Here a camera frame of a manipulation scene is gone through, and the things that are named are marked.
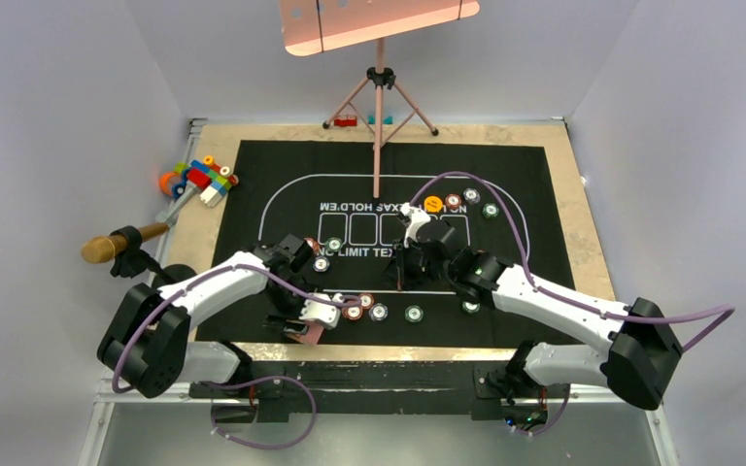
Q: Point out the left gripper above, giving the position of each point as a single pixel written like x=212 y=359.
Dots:
x=279 y=321

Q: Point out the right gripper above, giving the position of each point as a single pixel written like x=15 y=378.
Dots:
x=397 y=275

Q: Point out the playing card deck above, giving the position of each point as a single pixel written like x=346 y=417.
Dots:
x=307 y=333

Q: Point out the red poker chip stack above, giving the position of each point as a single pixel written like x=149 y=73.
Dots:
x=353 y=313

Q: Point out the yellow big blind button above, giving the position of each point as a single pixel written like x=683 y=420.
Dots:
x=433 y=204

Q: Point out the blue poker chip stack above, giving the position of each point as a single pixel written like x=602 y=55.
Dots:
x=378 y=312

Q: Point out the green poker chip stack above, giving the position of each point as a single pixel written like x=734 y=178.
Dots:
x=414 y=314

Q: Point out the single red poker chip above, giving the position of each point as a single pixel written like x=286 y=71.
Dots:
x=314 y=245

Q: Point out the single green poker chip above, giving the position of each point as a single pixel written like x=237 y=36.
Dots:
x=333 y=244

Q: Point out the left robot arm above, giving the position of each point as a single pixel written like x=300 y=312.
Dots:
x=147 y=345

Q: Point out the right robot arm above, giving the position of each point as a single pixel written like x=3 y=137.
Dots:
x=629 y=349

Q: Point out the black poker table mat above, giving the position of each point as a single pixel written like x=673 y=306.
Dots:
x=322 y=190

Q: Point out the red toy block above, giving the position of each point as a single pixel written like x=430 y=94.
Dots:
x=345 y=121

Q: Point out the colourful toy block stack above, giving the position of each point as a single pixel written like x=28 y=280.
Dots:
x=206 y=177

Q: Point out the orange tape roll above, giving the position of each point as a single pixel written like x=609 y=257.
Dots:
x=171 y=184

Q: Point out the gold microphone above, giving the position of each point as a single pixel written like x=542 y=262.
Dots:
x=102 y=249

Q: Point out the pink music stand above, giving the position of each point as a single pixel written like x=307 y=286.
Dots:
x=315 y=27

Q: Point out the aluminium rail frame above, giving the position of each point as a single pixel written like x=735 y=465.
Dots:
x=292 y=378

